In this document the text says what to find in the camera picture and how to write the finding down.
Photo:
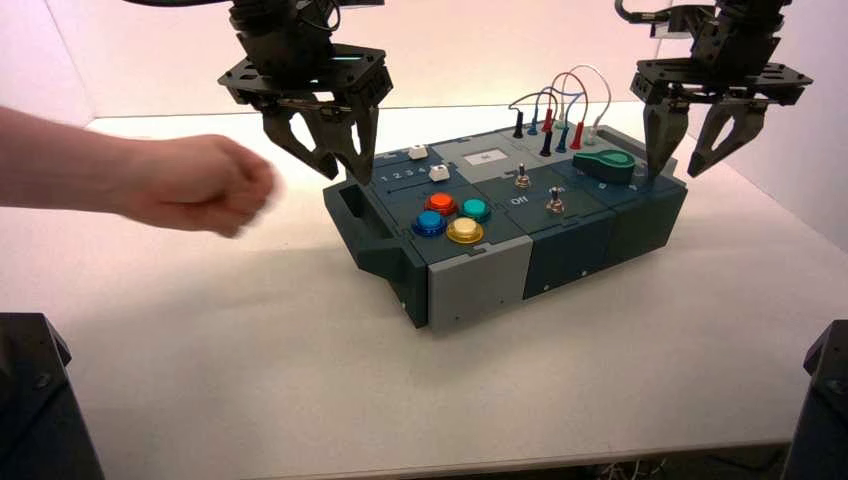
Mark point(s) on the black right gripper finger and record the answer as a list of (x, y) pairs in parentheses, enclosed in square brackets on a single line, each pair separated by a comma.
[(664, 129), (745, 122)]

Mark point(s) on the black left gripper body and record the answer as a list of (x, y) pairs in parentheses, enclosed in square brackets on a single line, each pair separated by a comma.
[(311, 76)]

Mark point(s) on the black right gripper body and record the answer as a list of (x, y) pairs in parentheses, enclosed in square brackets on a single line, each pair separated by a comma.
[(729, 79)]

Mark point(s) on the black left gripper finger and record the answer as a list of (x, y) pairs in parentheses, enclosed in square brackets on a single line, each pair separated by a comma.
[(364, 142), (281, 126)]

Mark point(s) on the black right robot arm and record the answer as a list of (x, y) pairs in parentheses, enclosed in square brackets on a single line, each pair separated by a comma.
[(735, 16)]

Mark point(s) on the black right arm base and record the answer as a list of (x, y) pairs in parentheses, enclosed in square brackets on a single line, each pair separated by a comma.
[(821, 411)]

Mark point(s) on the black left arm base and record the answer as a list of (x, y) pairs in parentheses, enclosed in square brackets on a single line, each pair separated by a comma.
[(33, 404)]

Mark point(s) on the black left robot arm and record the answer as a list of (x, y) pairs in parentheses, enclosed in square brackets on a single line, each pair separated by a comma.
[(285, 20)]

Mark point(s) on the bare person forearm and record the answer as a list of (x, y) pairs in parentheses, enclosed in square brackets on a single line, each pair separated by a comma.
[(60, 162)]

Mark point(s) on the teal and grey control box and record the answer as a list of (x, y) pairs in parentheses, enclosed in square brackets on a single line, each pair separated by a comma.
[(570, 245)]

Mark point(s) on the bare person hand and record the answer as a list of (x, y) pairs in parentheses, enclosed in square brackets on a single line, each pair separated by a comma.
[(199, 182)]

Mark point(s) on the white slider cap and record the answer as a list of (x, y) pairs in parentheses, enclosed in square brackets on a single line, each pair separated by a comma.
[(417, 152), (439, 173)]

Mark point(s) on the green rotary knob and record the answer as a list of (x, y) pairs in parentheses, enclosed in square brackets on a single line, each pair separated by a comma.
[(606, 164)]

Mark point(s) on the red round push button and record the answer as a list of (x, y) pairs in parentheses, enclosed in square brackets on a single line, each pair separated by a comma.
[(442, 201)]

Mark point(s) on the blue round push button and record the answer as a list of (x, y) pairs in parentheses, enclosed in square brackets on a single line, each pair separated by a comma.
[(429, 222)]

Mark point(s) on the small grey display screen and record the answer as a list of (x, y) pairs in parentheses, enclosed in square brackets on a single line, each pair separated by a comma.
[(485, 157)]

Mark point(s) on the teal round push button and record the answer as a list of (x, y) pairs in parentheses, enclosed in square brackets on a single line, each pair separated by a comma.
[(476, 208)]

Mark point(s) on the yellow round push button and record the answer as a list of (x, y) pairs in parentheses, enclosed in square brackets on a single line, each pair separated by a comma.
[(464, 229)]

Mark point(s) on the metal toggle switch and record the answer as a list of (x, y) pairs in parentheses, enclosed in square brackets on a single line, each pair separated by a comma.
[(555, 200), (522, 176)]

